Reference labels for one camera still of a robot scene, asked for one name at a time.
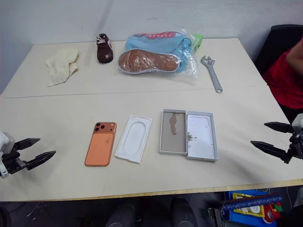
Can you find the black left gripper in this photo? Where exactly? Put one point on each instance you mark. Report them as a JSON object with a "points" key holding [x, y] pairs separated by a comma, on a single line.
{"points": [[13, 163]]}

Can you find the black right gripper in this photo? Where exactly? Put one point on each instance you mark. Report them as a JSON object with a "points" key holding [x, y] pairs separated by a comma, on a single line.
{"points": [[296, 147]]}

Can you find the orange smartphone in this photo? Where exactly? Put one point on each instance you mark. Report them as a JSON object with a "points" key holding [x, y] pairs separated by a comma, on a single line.
{"points": [[99, 147]]}

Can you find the white moulded insert tray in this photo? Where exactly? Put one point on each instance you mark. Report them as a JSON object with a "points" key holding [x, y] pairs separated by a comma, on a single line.
{"points": [[133, 139]]}

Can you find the person bare forearm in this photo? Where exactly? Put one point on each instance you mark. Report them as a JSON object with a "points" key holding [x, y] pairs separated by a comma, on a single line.
{"points": [[296, 59]]}

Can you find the person in red shirt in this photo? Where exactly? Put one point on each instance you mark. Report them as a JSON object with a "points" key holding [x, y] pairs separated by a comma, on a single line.
{"points": [[284, 82]]}

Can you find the blue patterned roll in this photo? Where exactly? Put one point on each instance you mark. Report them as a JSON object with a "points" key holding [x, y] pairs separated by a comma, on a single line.
{"points": [[253, 202]]}

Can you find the red white tape roll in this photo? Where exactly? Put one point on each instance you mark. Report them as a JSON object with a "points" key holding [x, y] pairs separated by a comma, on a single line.
{"points": [[268, 214]]}

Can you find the silver adjustable wrench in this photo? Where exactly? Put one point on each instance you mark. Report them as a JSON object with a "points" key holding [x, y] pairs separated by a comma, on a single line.
{"points": [[212, 74]]}

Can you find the cream crumpled cloth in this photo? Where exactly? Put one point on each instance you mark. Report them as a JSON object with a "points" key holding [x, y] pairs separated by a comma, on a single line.
{"points": [[62, 65]]}

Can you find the blue plastic bin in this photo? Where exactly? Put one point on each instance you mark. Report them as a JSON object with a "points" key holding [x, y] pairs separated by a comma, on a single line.
{"points": [[232, 218]]}

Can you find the black chair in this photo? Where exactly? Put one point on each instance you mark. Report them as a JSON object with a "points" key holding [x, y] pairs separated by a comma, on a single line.
{"points": [[272, 40]]}

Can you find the dark rounded shape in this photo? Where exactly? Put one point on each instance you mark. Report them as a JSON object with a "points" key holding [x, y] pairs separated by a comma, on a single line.
{"points": [[120, 215], [183, 212]]}

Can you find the blue shoes in plastic bag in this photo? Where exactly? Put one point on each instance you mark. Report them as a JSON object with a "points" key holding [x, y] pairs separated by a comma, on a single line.
{"points": [[189, 72]]}

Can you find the brown baby shoe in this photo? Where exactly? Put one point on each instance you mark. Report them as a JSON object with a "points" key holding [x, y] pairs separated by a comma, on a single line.
{"points": [[104, 52]]}

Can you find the green packet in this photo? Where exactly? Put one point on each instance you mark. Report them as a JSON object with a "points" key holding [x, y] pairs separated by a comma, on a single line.
{"points": [[198, 40]]}

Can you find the blue sneaker brown sole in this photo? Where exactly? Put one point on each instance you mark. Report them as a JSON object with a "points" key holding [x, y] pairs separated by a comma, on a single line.
{"points": [[151, 40], [146, 61]]}

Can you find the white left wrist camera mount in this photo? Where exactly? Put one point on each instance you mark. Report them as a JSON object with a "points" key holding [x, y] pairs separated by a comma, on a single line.
{"points": [[6, 139]]}

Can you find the yellow frame toy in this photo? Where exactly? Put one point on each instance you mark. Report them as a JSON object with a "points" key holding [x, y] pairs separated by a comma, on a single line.
{"points": [[246, 210]]}

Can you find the black metal bracket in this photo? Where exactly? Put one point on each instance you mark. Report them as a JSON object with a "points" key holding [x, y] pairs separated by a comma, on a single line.
{"points": [[215, 217]]}

